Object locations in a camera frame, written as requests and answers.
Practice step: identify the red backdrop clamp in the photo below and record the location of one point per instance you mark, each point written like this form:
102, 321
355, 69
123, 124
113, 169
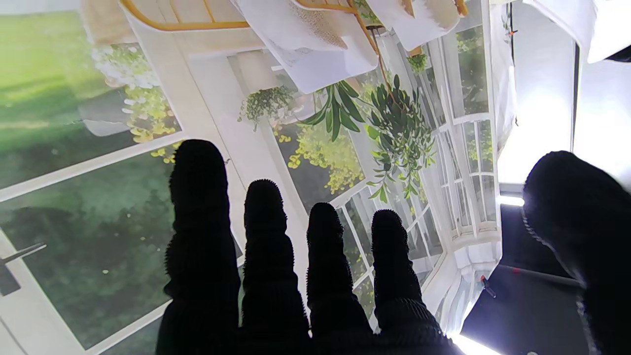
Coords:
487, 286

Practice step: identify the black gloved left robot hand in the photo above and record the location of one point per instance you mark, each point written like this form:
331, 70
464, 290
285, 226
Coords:
623, 55

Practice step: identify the ceiling light strip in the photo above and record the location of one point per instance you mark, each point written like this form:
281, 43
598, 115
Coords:
473, 346
510, 200

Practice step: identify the printed garden window backdrop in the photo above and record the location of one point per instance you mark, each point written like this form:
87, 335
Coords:
98, 222

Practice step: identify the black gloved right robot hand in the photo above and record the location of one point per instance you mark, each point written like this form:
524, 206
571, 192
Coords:
271, 305

